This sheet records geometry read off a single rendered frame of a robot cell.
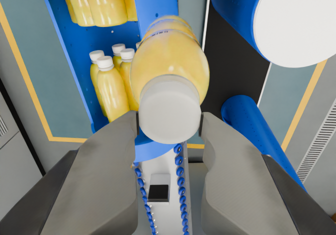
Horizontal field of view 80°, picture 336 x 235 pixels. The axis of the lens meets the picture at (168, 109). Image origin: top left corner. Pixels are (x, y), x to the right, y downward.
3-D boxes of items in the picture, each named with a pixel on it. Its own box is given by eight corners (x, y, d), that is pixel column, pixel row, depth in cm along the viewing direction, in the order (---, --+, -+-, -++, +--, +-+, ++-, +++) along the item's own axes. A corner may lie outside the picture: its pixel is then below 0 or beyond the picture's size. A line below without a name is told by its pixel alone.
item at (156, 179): (151, 177, 104) (147, 205, 91) (150, 171, 102) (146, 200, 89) (170, 176, 103) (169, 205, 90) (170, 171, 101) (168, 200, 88)
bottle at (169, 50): (197, 57, 31) (227, 136, 15) (153, 68, 32) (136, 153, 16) (188, 7, 27) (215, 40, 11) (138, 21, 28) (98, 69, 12)
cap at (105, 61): (102, 69, 50) (100, 62, 49) (95, 66, 52) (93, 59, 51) (116, 64, 52) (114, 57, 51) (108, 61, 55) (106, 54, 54)
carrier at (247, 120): (240, 87, 159) (213, 109, 172) (291, 182, 86) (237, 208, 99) (262, 108, 168) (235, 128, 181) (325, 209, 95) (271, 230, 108)
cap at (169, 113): (202, 122, 14) (206, 138, 13) (150, 132, 15) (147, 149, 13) (192, 72, 12) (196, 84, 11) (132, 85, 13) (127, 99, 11)
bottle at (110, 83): (117, 132, 58) (99, 72, 48) (105, 123, 63) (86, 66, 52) (137, 121, 62) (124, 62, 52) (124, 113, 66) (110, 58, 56)
